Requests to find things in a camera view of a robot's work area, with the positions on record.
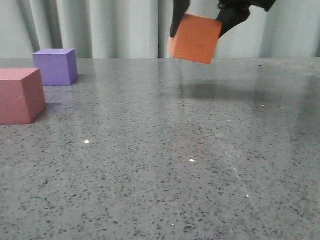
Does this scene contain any grey-green pleated curtain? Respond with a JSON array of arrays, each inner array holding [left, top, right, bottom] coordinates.
[[0, 0, 320, 59]]

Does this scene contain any pink foam cube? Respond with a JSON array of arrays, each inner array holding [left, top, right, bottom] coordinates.
[[0, 68, 47, 125]]

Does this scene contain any purple foam cube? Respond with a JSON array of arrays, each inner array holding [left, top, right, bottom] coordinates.
[[32, 48, 78, 86]]

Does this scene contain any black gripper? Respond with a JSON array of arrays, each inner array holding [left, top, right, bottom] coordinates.
[[170, 0, 276, 38]]

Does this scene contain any orange foam cube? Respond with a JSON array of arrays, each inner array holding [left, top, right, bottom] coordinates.
[[167, 13, 223, 64]]

